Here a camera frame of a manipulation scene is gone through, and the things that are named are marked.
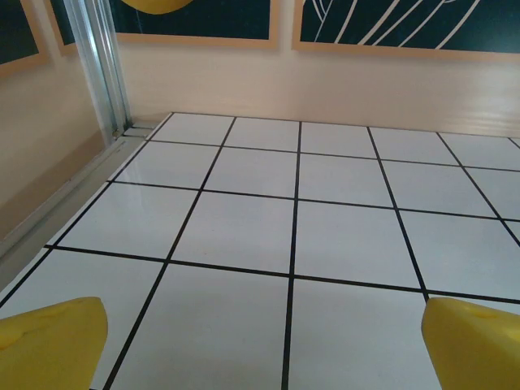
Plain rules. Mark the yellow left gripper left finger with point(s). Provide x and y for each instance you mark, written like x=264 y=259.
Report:
x=48 y=345

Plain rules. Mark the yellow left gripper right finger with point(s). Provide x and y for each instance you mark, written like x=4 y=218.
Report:
x=475 y=349

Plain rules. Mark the aluminium side rail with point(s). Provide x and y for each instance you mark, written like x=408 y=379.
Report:
x=61 y=211

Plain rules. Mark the aluminium frame post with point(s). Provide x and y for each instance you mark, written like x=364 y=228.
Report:
x=97 y=61

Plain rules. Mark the wall panel with gold oval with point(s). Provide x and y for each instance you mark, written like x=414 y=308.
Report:
x=203 y=20

